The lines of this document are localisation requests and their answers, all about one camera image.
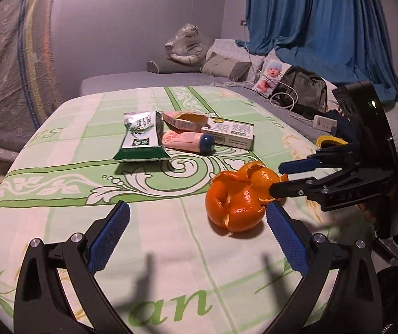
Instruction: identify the small orange peel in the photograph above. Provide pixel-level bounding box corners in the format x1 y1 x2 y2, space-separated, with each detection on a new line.
237 161 289 205

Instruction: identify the large orange peel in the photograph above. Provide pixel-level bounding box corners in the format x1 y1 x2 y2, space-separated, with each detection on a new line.
205 171 266 233

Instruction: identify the white green small carton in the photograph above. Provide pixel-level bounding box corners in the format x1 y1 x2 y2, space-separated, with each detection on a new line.
201 117 254 150

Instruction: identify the yellow rimmed black trash bin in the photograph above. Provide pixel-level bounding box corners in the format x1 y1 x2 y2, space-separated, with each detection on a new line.
315 135 347 149

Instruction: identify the person's right hand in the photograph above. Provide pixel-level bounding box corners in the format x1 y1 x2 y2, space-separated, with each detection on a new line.
356 175 398 241

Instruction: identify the dark navy folded cloth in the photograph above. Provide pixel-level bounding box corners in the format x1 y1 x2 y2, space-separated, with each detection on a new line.
326 109 357 143

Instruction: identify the white power strip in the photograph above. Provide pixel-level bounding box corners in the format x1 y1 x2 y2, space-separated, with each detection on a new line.
313 115 338 134

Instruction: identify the white cushion behind backpack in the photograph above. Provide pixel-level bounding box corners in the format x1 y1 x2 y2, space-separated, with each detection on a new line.
324 79 340 112

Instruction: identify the grey quilted sofa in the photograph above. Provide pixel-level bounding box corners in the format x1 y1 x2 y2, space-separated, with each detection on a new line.
79 71 398 151

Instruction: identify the dark grey backpack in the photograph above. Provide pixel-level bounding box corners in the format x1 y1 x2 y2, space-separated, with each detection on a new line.
273 66 327 119

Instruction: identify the baby photo cushion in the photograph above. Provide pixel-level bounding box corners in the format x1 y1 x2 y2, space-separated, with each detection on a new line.
253 58 287 98

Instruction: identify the pink tube with blue cap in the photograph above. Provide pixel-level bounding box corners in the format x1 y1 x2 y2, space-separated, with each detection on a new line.
162 131 215 154

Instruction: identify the blue curtain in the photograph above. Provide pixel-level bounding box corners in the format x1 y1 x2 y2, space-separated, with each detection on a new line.
237 0 398 104

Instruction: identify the green white patterned table cover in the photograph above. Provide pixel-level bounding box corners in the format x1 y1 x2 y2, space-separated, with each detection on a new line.
0 85 377 334

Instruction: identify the pink small cardboard box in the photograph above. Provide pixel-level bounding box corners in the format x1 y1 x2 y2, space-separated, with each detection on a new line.
162 111 209 133

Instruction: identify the grey square cushion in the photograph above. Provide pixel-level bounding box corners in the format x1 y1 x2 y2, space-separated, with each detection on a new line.
200 52 252 82

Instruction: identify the green white milk pouch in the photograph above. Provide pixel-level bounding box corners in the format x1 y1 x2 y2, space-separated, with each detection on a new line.
113 111 170 162

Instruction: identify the grey tiger plush toy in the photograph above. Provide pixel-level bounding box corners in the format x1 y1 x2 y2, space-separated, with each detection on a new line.
165 23 214 66

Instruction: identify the grey cylindrical bolster pillow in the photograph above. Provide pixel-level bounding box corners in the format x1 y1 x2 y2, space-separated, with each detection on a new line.
146 59 200 74

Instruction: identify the patterned hanging cloth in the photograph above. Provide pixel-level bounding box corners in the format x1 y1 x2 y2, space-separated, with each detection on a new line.
0 0 63 183

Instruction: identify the white power cable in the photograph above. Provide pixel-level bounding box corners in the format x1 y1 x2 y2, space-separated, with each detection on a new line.
242 23 317 119

